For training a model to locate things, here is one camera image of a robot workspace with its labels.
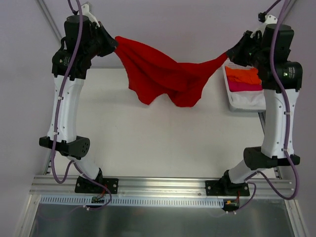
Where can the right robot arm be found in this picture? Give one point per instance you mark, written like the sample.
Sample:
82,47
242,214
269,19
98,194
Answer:
267,50

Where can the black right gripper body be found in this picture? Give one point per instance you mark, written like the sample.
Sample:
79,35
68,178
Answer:
240,48

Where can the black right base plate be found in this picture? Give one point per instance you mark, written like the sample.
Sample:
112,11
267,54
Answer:
220,188

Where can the white plastic basket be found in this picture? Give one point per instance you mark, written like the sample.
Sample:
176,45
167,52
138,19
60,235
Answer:
232,106

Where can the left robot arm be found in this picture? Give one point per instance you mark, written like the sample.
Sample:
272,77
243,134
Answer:
85,38

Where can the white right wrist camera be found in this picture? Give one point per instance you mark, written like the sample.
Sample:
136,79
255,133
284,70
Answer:
265,19

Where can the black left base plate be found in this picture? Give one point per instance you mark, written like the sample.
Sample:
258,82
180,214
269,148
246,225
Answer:
111,186

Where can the aluminium mounting rail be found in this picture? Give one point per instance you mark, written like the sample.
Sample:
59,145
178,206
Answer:
158,187

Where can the magenta t-shirt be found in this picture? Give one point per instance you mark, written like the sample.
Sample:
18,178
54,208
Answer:
239,86

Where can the red t-shirt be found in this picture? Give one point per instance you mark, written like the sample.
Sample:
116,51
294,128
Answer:
152,73

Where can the orange t-shirt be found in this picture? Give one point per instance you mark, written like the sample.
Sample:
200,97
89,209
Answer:
248,76

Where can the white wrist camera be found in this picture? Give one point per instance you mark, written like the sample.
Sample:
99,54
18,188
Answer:
87,11
265,19

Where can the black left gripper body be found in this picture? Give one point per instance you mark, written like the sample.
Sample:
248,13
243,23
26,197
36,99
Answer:
105,41

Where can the white slotted cable duct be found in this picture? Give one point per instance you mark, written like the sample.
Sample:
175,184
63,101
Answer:
133,201

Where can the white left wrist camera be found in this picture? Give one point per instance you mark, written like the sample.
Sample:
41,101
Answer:
87,11

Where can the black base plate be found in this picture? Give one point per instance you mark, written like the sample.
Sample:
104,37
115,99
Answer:
111,186
220,188

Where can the white t-shirt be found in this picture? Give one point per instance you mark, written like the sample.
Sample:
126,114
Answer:
249,99

